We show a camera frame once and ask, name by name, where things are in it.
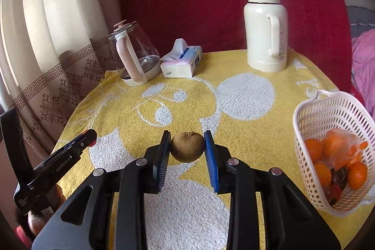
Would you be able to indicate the pile mandarin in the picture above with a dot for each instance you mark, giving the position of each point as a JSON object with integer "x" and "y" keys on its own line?
{"x": 315, "y": 149}
{"x": 323, "y": 173}

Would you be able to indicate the cream thermos flask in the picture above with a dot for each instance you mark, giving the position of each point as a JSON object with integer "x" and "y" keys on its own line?
{"x": 266, "y": 31}

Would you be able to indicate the red tomato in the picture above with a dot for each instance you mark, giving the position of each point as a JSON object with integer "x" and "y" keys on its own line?
{"x": 333, "y": 194}
{"x": 92, "y": 144}

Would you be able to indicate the beige patterned curtain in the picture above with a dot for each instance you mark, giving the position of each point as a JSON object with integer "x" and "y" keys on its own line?
{"x": 53, "y": 53}

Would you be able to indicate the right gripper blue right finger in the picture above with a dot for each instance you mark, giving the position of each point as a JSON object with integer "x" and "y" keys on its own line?
{"x": 229, "y": 175}

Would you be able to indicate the grey bed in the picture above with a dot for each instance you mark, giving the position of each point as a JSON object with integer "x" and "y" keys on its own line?
{"x": 361, "y": 19}

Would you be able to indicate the white plastic basket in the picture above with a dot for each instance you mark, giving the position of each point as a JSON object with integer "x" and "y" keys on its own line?
{"x": 328, "y": 110}

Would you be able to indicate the glass kettle pink handle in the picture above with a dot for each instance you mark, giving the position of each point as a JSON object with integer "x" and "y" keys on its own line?
{"x": 136, "y": 58}

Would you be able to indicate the pink duvet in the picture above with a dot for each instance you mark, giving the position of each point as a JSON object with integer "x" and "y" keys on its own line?
{"x": 363, "y": 67}

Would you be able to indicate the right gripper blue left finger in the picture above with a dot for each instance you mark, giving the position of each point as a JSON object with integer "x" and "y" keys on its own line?
{"x": 145, "y": 175}

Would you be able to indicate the person's left hand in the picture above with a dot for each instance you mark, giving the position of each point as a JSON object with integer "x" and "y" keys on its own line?
{"x": 30, "y": 225}

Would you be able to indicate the tissue pack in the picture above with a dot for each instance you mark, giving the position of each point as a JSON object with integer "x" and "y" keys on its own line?
{"x": 182, "y": 61}

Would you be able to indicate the lone orange mandarin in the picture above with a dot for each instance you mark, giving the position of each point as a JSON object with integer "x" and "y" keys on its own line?
{"x": 357, "y": 175}

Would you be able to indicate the orange plastic snack bag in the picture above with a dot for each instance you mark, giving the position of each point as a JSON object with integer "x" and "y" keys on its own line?
{"x": 342, "y": 148}

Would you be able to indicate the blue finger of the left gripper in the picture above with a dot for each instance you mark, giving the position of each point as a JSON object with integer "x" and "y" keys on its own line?
{"x": 72, "y": 151}
{"x": 15, "y": 146}

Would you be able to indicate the yellow white towel tablecloth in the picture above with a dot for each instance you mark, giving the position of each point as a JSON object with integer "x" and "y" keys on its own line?
{"x": 249, "y": 112}

